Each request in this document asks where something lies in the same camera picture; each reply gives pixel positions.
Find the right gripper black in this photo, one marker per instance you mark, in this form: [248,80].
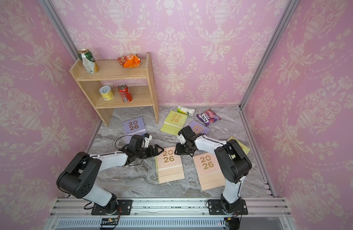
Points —
[178,146]

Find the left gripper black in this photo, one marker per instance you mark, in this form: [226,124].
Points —
[156,150]

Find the green calendar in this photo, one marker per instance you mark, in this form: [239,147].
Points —
[245,148]
[174,122]
[157,170]

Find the pink calendar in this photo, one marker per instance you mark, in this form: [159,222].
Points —
[209,171]
[170,166]

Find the purple calendar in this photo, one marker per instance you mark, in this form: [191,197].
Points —
[199,128]
[134,126]

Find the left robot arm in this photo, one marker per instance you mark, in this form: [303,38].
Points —
[79,177]

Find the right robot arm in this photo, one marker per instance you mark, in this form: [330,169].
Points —
[233,162]

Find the green calendar back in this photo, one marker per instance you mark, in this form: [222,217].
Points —
[174,122]

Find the green juice carton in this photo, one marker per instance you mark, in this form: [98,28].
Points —
[185,110]

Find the purple snack bag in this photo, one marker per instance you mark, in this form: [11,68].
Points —
[208,117]

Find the red soda can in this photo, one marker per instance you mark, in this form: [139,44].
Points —
[125,93]

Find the wooden two-tier shelf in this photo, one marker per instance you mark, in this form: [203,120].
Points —
[110,70]

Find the yellow tin can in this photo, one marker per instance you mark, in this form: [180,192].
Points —
[106,93]

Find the black electronics box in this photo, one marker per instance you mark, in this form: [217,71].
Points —
[108,223]

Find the orange snack bag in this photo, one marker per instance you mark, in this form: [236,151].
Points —
[129,61]

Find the green and white can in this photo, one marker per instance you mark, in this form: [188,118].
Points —
[88,61]

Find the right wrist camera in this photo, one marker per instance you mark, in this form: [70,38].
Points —
[181,139]

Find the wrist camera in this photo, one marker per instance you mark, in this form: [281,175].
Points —
[181,139]
[147,138]

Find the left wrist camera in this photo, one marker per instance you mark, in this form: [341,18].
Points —
[147,138]

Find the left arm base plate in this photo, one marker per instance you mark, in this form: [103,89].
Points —
[118,207]

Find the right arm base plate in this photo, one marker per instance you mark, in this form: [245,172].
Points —
[222,207]

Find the aluminium mounting rail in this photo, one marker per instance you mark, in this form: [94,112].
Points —
[268,213]

